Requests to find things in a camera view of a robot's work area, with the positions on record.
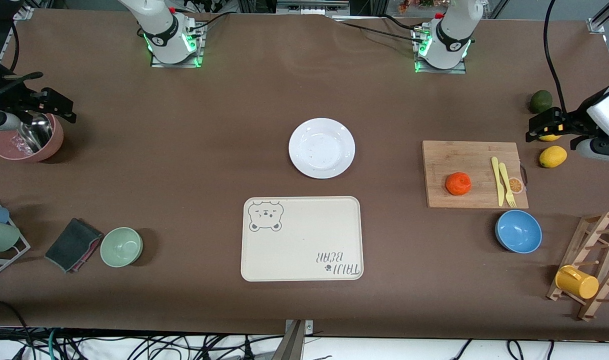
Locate orange fruit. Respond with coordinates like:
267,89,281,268
445,172,473,196

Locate white round plate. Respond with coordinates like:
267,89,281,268
288,118,356,180

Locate green avocado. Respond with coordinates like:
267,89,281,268
529,90,554,115

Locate metal scoop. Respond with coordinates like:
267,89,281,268
17,112,54,153

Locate pink bowl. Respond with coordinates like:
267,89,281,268
0,112,64,162

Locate yellow plastic fork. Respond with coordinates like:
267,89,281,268
498,162,517,208

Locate yellow plastic knife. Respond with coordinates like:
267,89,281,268
491,157,506,207

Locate wooden cutting board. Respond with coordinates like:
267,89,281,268
422,140,529,209

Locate blue bowl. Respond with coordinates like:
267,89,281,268
494,209,543,254

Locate wooden mug rack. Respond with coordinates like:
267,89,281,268
546,211,609,322

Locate dark grey folded cloth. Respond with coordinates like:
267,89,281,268
44,217,104,274

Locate pale green bowl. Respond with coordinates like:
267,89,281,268
100,227,144,268

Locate yellow mug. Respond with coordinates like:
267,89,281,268
555,265,600,300

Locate grey power strip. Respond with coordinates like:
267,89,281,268
277,0,350,15

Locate cream bear print tray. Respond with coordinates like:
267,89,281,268
240,196,364,282

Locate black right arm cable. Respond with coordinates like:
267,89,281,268
0,20,44,108

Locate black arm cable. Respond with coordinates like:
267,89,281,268
543,0,568,114
0,20,44,108

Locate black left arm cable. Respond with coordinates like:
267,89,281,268
543,0,568,114

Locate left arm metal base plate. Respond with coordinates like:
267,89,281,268
414,27,468,75

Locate aluminium frame profile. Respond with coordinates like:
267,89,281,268
587,0,609,35

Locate white wire cup rack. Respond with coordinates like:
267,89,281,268
0,198,31,279

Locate black right base cable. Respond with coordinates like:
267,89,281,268
184,11,233,38

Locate black base cable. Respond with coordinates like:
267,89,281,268
184,11,233,38
332,19,428,45

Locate black left base cable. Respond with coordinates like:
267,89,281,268
332,19,428,45

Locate teal cable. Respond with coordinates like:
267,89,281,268
46,327,61,360

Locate metal table edge bracket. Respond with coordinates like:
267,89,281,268
272,319,314,360

